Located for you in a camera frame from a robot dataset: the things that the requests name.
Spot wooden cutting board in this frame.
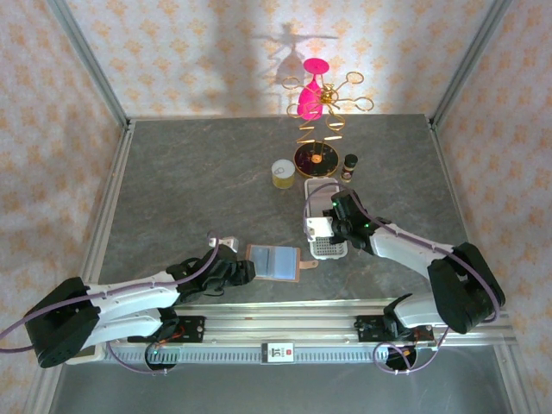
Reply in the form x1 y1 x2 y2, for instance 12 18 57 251
244 243 321 285

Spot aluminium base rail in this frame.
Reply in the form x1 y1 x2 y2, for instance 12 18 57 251
103 294 518 347

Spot small dark spice bottle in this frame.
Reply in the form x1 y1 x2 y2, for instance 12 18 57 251
340 154 360 184

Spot grey metal front plate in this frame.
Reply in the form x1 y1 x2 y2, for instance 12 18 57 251
47 361 515 414

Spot aluminium frame post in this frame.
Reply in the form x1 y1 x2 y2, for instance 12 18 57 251
45 0 133 130
430 0 514 129

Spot white number label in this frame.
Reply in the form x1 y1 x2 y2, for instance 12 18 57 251
260 341 296 365

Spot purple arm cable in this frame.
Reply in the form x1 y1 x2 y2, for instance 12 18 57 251
0 232 222 355
302 183 502 325

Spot white digital timer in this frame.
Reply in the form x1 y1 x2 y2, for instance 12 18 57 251
64 344 105 367

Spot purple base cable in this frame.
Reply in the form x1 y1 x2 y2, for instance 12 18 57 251
103 338 170 376
372 325 452 376

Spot pink wine glass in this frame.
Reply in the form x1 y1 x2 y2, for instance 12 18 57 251
297 57 330 122

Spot grey slotted cable duct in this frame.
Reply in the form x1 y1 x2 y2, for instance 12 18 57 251
101 344 433 366

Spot white perforated plastic basket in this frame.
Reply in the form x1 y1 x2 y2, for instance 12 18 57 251
303 177 349 260

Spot yellow tin can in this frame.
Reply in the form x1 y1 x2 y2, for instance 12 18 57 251
271 159 298 191

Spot gold wire glass rack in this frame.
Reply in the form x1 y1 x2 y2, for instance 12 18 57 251
282 71 375 180

